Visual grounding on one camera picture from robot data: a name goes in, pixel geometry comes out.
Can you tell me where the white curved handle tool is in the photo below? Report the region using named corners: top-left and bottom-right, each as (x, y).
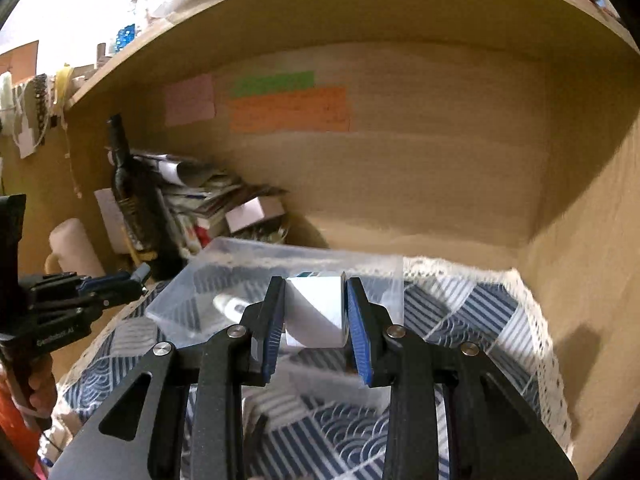
top-left (213, 292), bottom-right (250, 324)

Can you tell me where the small white box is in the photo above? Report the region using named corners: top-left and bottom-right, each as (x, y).
top-left (280, 273), bottom-right (349, 352)

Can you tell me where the person's hand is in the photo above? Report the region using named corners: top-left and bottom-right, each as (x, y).
top-left (8, 354), bottom-right (58, 418)

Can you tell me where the pink cylindrical mug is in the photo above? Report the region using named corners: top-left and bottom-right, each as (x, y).
top-left (44, 218), bottom-right (105, 278)

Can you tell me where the dark wine bottle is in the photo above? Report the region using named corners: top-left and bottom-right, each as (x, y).
top-left (107, 114), bottom-right (160, 256)

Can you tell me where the clear plastic storage box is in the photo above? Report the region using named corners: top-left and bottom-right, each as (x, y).
top-left (146, 238), bottom-right (404, 348)

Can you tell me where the stack of books and papers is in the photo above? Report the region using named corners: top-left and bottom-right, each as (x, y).
top-left (130, 150), bottom-right (286, 266)

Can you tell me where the blue patterned table mat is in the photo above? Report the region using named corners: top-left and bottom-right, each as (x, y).
top-left (51, 278), bottom-right (576, 479)

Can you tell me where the white card box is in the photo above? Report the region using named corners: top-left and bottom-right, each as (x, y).
top-left (226, 196), bottom-right (285, 233)

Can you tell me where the pink sticky note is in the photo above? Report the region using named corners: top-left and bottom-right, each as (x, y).
top-left (163, 74), bottom-right (216, 127)

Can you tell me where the orange sticky note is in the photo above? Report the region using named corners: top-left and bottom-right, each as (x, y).
top-left (229, 87), bottom-right (350, 134)

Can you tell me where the green sticky note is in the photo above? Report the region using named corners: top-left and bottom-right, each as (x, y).
top-left (231, 70), bottom-right (316, 99)

